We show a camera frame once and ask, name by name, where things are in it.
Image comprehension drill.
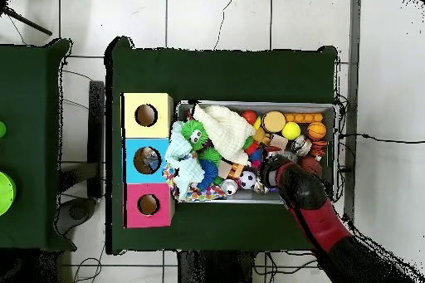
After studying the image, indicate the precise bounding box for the cream yellow cloth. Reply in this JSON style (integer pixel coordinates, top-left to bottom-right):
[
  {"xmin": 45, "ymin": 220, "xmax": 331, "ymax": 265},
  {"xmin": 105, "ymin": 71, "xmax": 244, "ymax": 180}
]
[{"xmin": 192, "ymin": 104, "xmax": 257, "ymax": 167}]

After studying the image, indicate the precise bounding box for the large blue fuzzy spiky ball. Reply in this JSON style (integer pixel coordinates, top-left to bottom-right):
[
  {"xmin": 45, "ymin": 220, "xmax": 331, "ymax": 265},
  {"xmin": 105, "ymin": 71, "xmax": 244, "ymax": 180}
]
[{"xmin": 197, "ymin": 159, "xmax": 219, "ymax": 191}]

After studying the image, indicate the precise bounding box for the green spiky toy with eyes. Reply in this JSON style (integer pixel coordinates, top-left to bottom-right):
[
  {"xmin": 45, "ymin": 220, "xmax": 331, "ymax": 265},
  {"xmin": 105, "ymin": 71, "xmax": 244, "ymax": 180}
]
[{"xmin": 180, "ymin": 120, "xmax": 211, "ymax": 151}]

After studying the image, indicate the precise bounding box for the large polka dot cloth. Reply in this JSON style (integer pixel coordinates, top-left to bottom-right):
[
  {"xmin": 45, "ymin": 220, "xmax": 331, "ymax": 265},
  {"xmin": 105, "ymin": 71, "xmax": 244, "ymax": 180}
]
[{"xmin": 162, "ymin": 163, "xmax": 228, "ymax": 203}]

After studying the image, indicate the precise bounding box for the clear bottle with blue label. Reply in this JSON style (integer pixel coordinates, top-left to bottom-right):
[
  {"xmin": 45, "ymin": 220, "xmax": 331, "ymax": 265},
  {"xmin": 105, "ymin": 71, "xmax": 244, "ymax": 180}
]
[{"xmin": 140, "ymin": 148, "xmax": 161, "ymax": 173}]

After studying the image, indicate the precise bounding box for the shallow clear mesh bin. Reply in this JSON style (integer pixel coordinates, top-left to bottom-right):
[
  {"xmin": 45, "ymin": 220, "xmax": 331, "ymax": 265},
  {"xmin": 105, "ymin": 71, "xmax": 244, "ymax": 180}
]
[{"xmin": 173, "ymin": 99, "xmax": 340, "ymax": 206}]

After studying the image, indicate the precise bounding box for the wooden box with three holes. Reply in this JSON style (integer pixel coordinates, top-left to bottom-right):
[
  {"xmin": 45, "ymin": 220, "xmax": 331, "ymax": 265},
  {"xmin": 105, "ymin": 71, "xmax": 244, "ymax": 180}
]
[{"xmin": 120, "ymin": 91, "xmax": 175, "ymax": 229}]

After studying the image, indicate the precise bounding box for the yellow ball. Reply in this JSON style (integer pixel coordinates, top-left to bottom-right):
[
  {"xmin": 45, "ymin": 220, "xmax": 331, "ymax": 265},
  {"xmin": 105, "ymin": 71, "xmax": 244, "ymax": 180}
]
[{"xmin": 281, "ymin": 120, "xmax": 302, "ymax": 141}]

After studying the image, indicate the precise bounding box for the black white soccer ball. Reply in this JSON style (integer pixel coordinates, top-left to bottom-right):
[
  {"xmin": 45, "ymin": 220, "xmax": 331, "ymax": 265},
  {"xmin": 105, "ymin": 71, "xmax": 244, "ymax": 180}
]
[{"xmin": 238, "ymin": 170, "xmax": 258, "ymax": 190}]

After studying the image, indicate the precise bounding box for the brown toy football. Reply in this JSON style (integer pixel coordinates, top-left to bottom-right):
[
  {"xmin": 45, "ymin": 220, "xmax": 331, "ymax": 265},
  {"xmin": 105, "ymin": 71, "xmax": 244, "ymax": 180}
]
[{"xmin": 298, "ymin": 155, "xmax": 323, "ymax": 178}]

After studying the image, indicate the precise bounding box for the orange toy basketball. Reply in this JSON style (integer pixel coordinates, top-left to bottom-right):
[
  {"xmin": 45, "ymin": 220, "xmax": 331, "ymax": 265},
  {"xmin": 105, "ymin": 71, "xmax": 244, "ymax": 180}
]
[{"xmin": 306, "ymin": 121, "xmax": 328, "ymax": 141}]

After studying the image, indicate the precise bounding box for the green spiky ball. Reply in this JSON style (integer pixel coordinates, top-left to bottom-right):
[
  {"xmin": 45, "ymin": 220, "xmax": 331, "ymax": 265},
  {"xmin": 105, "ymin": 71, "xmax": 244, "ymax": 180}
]
[{"xmin": 197, "ymin": 146, "xmax": 222, "ymax": 166}]

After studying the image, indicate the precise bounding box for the dark green side table cloth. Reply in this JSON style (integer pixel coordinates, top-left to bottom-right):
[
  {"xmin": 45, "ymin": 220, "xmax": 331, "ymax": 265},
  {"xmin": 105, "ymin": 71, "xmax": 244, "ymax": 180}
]
[{"xmin": 0, "ymin": 37, "xmax": 78, "ymax": 252}]

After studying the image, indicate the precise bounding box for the large bright green round object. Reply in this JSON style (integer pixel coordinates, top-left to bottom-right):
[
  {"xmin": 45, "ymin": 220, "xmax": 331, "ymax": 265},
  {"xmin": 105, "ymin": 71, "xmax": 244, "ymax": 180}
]
[{"xmin": 0, "ymin": 171, "xmax": 17, "ymax": 217}]

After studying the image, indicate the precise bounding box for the black tripod leg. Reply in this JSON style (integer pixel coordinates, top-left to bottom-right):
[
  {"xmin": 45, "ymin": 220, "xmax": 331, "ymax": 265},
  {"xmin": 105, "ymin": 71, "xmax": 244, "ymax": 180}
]
[{"xmin": 0, "ymin": 5, "xmax": 53, "ymax": 37}]

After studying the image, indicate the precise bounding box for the black power cable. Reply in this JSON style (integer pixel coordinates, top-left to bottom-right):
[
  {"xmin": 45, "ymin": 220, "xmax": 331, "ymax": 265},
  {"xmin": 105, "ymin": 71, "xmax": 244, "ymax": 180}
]
[{"xmin": 338, "ymin": 132, "xmax": 425, "ymax": 144}]

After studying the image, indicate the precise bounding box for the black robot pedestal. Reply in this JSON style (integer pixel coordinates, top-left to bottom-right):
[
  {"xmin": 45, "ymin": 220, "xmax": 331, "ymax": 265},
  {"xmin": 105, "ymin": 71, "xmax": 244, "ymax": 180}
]
[{"xmin": 177, "ymin": 250, "xmax": 258, "ymax": 283}]

